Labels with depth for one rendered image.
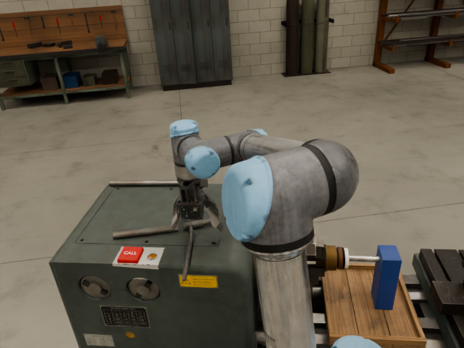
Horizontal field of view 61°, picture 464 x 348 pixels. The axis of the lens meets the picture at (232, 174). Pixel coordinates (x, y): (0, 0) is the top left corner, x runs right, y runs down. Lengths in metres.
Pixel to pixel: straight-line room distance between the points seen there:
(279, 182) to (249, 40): 7.26
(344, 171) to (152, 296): 0.81
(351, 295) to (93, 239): 0.93
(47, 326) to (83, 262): 1.75
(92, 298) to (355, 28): 7.60
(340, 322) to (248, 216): 0.99
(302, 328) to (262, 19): 7.29
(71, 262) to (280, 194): 0.82
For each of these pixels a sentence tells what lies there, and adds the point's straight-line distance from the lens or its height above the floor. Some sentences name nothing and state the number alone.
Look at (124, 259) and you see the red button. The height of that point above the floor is 1.27.
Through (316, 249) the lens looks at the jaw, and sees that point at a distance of 1.33.
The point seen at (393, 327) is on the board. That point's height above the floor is 0.89.
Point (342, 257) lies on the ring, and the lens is 1.39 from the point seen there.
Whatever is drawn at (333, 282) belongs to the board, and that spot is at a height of 0.89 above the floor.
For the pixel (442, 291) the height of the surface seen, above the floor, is 1.02.
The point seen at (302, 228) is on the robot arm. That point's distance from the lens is 0.59.
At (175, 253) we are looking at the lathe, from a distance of 1.18.
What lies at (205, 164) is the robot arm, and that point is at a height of 1.58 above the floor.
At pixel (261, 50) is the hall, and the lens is 7.86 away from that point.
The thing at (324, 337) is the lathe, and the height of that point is 0.86.
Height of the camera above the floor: 1.99
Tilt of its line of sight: 28 degrees down
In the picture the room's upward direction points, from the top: 4 degrees counter-clockwise
